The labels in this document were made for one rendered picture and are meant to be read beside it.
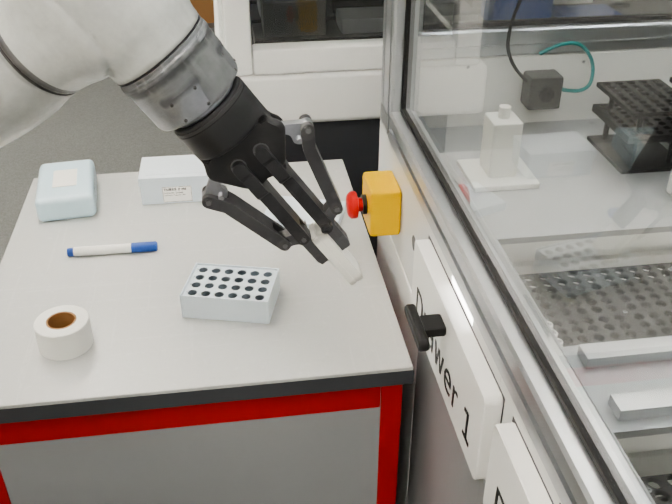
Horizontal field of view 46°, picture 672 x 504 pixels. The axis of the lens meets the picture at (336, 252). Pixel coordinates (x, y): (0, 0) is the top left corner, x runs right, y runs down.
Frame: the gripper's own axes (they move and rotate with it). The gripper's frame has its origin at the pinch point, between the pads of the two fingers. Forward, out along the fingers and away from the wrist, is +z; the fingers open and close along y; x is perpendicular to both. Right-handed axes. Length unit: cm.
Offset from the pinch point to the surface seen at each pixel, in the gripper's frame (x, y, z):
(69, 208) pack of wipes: 55, -43, -3
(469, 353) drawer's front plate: -8.1, 5.4, 13.5
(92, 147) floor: 254, -112, 44
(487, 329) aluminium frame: -9.0, 8.4, 11.2
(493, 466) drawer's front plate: -18.6, 2.4, 16.9
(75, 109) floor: 298, -122, 36
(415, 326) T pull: -1.0, 1.4, 12.7
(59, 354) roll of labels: 17.6, -41.0, 0.1
